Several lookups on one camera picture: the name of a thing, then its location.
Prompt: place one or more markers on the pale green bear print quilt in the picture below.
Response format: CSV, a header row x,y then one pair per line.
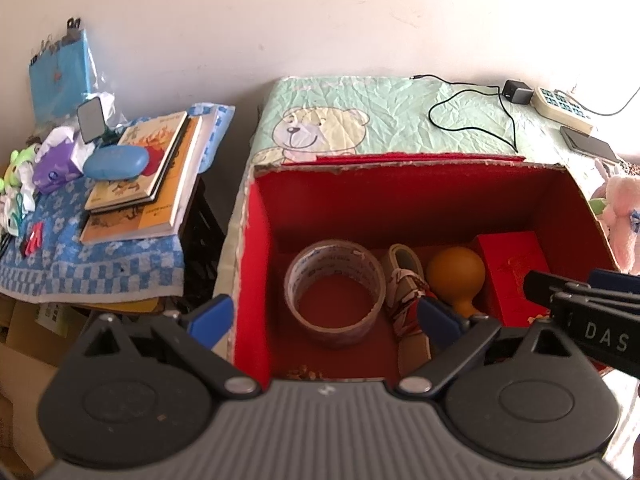
x,y
400,110

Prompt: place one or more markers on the black smartphone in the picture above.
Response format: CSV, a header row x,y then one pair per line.
x,y
590,145

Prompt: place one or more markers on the small black standing mirror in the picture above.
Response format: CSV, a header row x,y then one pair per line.
x,y
92,120

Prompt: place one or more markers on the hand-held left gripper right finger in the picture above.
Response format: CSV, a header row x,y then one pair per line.
x,y
440,317

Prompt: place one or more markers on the red gift box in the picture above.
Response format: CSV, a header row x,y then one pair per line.
x,y
505,270

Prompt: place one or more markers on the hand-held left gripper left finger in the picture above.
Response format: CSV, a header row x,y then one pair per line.
x,y
210,317

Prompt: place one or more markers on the brown gourd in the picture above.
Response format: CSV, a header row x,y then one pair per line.
x,y
455,272

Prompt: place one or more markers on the orange cover book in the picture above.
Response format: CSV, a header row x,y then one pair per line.
x,y
170,180

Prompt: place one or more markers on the stack of picture books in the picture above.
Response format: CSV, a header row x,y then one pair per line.
x,y
150,225

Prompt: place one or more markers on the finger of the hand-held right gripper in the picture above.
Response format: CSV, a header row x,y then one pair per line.
x,y
545,285
617,280

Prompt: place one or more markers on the white flower toy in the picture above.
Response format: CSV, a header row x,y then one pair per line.
x,y
17,210

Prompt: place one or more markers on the green plush toy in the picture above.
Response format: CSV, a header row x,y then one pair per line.
x,y
597,206

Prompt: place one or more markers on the black side table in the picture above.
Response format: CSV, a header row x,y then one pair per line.
x,y
200,250

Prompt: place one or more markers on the white power strip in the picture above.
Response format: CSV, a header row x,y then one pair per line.
x,y
562,107

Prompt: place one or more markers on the pink plush dog blue bow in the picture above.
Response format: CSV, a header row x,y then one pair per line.
x,y
622,210

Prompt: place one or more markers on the small red clip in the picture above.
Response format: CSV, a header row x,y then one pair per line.
x,y
31,240

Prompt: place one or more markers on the brown cardboard carton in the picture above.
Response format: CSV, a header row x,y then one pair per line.
x,y
30,360

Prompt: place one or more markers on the illustrated yellow cover book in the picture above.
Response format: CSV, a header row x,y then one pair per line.
x,y
155,145

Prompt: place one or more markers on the blue checkered floral cloth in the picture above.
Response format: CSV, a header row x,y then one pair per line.
x,y
100,270

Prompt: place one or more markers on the black charger adapter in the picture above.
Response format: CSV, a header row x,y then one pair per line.
x,y
517,92

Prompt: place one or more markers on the green frog toy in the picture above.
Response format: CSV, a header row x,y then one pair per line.
x,y
20,167

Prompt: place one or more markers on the blue glasses case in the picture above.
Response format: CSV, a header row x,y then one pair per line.
x,y
115,162

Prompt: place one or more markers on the purple toy figure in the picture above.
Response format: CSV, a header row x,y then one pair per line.
x,y
55,170

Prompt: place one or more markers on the clear printed tape roll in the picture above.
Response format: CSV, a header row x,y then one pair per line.
x,y
305,280

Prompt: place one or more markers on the red cardboard box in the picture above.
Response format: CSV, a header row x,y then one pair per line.
x,y
400,205

